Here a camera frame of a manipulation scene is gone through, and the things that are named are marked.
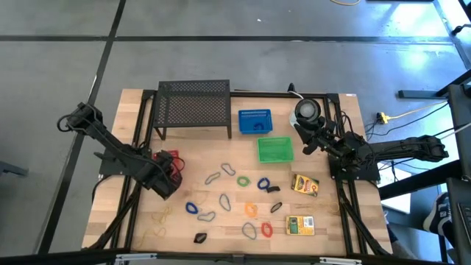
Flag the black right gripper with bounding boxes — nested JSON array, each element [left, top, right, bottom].
[[294, 117, 339, 158]]

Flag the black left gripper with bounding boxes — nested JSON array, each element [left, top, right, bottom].
[[149, 149, 184, 201]]

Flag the coloured rubber bands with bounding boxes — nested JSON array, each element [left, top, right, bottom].
[[150, 205, 174, 225]]

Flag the yellow green crayon box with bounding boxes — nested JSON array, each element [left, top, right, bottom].
[[291, 174, 320, 198]]

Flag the tan rubber band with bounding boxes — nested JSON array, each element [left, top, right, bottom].
[[135, 226, 167, 240], [294, 200, 341, 216], [187, 187, 210, 207]]

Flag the yellow crayon box with barcode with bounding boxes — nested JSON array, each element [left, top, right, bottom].
[[286, 215, 316, 236]]

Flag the black desk foot bar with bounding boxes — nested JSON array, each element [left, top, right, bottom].
[[397, 68, 471, 100], [378, 160, 464, 202]]

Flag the black side desk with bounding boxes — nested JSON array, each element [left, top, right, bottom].
[[447, 84, 471, 265]]

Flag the red plastic basket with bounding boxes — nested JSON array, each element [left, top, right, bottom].
[[152, 149, 184, 187]]

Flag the green plastic basket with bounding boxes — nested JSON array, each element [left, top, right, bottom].
[[257, 136, 296, 164]]

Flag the blue plastic basket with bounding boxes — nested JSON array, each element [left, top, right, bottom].
[[238, 108, 274, 135]]

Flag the black perforated metal riser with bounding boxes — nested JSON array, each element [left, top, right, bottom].
[[153, 79, 233, 140]]

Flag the grey chair base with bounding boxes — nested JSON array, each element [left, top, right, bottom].
[[0, 160, 29, 177]]

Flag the person's shoe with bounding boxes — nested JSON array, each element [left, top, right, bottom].
[[422, 191, 453, 236]]

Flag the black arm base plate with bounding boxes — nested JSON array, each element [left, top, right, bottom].
[[328, 160, 380, 182], [94, 150, 151, 177]]

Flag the black plug with white cable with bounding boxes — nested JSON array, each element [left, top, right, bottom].
[[286, 82, 305, 100]]

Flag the yellow extension cord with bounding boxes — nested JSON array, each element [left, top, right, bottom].
[[378, 102, 448, 125]]

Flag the silver metal bracket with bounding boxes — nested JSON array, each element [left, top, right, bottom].
[[115, 252, 158, 264], [319, 256, 364, 265]]

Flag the black floor cable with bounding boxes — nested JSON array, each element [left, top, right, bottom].
[[364, 102, 471, 148]]

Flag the black camera rig beam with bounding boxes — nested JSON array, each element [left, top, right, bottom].
[[0, 249, 471, 265]]

